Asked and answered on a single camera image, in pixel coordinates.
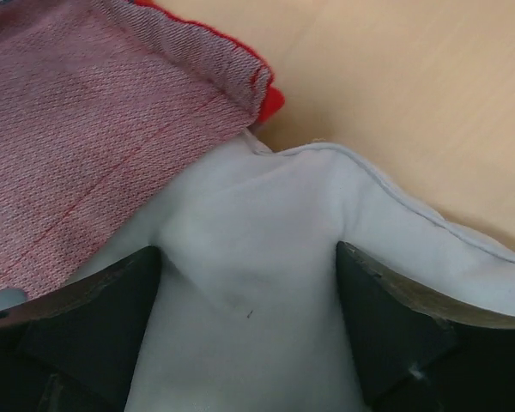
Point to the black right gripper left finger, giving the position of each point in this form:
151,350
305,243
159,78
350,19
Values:
75,349

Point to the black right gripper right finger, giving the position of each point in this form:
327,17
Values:
417,350

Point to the white pillow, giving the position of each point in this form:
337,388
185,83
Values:
247,316

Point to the pink pillowcase with dark print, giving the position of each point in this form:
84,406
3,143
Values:
101,104

